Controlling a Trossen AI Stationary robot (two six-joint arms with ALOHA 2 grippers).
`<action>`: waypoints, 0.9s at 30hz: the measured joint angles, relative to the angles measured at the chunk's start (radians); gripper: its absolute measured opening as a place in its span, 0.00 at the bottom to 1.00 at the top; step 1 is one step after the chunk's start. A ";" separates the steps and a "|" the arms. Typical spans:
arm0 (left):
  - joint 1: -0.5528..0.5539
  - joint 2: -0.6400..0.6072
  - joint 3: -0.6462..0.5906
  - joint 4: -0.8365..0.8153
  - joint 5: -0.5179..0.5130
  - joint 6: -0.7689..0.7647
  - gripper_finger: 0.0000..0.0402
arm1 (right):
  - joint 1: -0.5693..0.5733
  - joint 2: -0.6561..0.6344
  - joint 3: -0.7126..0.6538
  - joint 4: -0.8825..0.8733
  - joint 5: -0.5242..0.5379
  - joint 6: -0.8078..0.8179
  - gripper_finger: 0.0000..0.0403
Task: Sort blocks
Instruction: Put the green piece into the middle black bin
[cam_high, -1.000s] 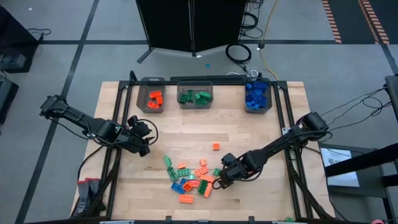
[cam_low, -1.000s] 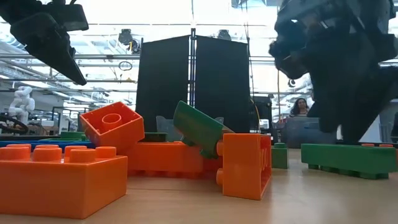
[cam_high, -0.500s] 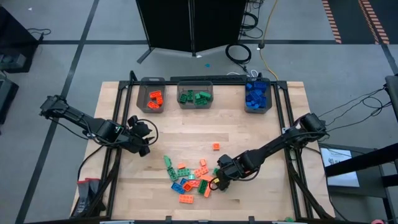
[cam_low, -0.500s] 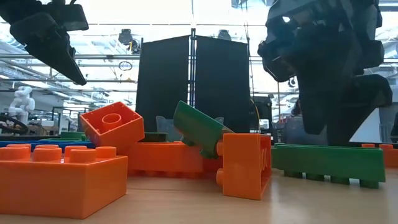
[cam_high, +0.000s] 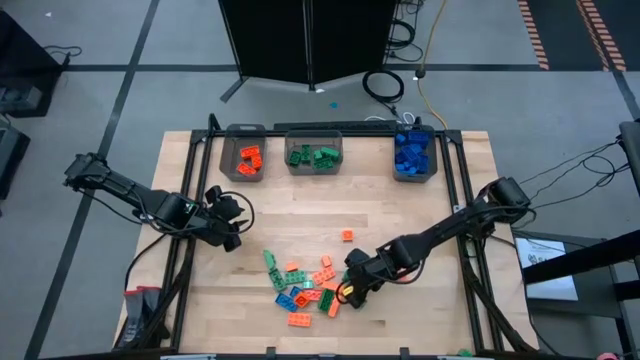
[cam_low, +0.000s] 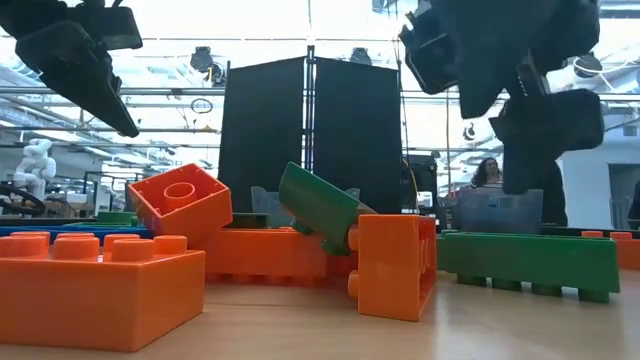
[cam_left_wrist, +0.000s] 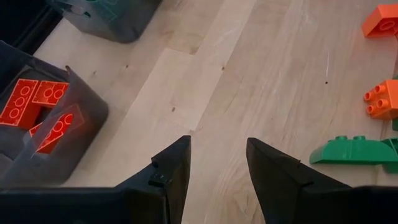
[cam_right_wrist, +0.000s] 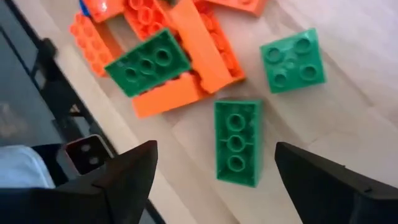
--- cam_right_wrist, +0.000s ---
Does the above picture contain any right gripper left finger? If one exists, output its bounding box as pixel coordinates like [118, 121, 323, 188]
[91, 139, 159, 224]

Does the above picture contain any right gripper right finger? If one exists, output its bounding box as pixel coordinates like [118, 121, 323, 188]
[274, 141, 373, 224]

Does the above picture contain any green long building block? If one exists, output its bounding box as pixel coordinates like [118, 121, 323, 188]
[213, 99, 265, 189]
[104, 28, 192, 98]

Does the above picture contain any orange long building block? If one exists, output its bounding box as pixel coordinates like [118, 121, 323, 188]
[131, 71, 212, 119]
[68, 11, 125, 78]
[123, 0, 177, 42]
[203, 0, 269, 18]
[167, 0, 247, 95]

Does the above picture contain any green small building block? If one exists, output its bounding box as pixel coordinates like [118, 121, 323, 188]
[259, 27, 327, 95]

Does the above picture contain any white flat panel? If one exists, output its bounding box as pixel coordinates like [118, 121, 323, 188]
[0, 144, 56, 189]

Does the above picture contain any orange small building block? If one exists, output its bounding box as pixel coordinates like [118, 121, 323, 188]
[81, 0, 126, 24]

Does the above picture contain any blue long building block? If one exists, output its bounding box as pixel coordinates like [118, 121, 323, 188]
[78, 0, 91, 17]

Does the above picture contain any black aluminium table frame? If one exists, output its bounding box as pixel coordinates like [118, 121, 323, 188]
[0, 0, 167, 224]

